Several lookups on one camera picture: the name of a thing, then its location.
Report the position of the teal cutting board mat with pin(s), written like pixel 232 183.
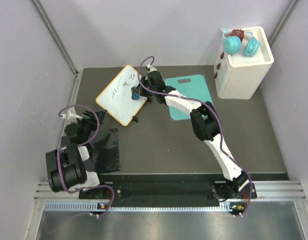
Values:
pixel 192 86

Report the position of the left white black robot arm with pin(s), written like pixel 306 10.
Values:
pixel 65 167

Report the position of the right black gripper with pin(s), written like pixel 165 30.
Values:
pixel 140 91

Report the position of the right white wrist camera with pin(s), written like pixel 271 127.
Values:
pixel 150 68

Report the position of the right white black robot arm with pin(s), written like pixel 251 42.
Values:
pixel 205 123

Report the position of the brown toy cube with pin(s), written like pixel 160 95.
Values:
pixel 238 33

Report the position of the teal cat ear headphones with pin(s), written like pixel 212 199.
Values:
pixel 232 44

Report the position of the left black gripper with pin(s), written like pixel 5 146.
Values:
pixel 92 122

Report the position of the grey slotted cable duct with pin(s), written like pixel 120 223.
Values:
pixel 94 206

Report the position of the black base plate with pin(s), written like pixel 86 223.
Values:
pixel 218 191

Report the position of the black glossy mat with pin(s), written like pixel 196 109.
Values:
pixel 103 148

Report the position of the white drawer cabinet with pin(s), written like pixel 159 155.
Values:
pixel 237 76

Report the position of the yellow framed whiteboard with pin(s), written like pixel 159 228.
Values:
pixel 116 98

